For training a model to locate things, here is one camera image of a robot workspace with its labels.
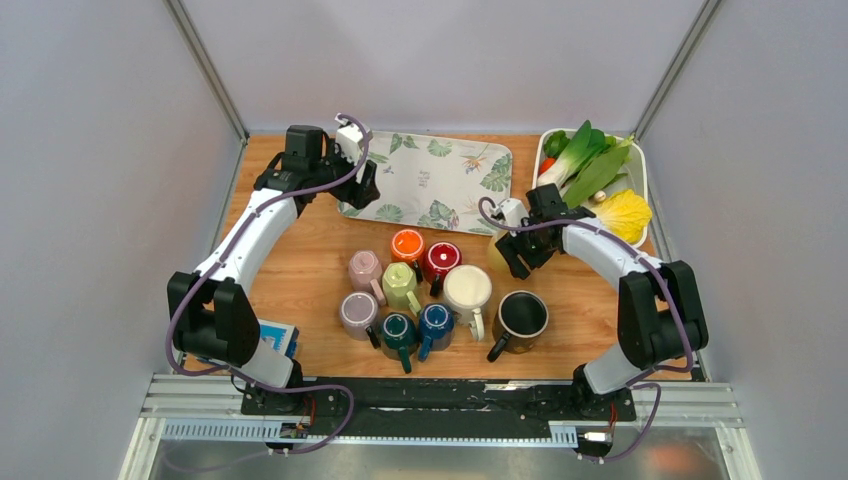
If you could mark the leaf pattern tray mat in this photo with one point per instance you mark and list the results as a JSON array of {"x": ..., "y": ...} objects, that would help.
[{"x": 434, "y": 182}]

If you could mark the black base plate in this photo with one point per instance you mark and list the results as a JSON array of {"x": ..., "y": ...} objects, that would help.
[{"x": 437, "y": 408}]

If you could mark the red tomato toy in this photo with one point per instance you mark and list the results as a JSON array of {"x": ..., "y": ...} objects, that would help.
[{"x": 546, "y": 164}]

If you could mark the pink mug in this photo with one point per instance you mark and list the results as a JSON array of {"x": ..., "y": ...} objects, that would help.
[{"x": 365, "y": 272}]

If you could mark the mauve mug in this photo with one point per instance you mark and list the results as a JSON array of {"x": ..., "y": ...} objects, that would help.
[{"x": 358, "y": 314}]

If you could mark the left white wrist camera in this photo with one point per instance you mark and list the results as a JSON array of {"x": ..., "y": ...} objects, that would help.
[{"x": 350, "y": 139}]

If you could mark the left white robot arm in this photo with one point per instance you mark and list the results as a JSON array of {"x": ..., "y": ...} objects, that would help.
[{"x": 211, "y": 315}]

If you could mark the cream cat pattern mug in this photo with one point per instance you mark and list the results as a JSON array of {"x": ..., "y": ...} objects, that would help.
[{"x": 467, "y": 290}]

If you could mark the orange mug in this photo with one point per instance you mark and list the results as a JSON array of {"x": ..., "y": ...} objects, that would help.
[{"x": 407, "y": 245}]

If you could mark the white vegetable tub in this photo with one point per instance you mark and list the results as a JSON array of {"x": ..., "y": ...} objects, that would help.
[{"x": 632, "y": 175}]

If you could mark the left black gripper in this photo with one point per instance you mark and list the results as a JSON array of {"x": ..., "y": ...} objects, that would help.
[{"x": 363, "y": 194}]

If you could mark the pale yellow mug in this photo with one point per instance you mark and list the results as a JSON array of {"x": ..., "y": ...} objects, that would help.
[{"x": 495, "y": 259}]

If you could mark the black floral mug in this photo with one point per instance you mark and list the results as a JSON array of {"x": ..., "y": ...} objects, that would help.
[{"x": 521, "y": 318}]

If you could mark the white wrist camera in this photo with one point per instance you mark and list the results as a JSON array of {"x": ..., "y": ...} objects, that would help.
[
  {"x": 510, "y": 213},
  {"x": 350, "y": 139}
]

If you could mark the green bok choy toy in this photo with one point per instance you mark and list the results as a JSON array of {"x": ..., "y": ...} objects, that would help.
[{"x": 587, "y": 155}]

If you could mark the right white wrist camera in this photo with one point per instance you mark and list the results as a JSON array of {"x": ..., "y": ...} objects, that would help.
[{"x": 510, "y": 213}]

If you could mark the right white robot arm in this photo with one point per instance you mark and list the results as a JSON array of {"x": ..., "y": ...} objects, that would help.
[{"x": 660, "y": 315}]

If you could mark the green bell pepper toy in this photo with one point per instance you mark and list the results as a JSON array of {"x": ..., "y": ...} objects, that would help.
[{"x": 555, "y": 143}]

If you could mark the light green faceted mug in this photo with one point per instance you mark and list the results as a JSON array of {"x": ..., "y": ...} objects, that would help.
[{"x": 399, "y": 285}]

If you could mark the teal mug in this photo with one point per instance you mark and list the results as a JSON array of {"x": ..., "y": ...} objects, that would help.
[{"x": 399, "y": 339}]

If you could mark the blue booklet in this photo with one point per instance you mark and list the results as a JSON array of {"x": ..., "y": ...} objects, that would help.
[{"x": 283, "y": 338}]

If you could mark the red mug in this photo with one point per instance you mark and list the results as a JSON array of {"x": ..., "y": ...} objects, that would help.
[{"x": 439, "y": 259}]

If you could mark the blue mug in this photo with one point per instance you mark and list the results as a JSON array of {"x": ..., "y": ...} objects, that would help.
[{"x": 436, "y": 329}]

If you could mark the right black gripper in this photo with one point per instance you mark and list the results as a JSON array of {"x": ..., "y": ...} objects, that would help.
[{"x": 511, "y": 246}]

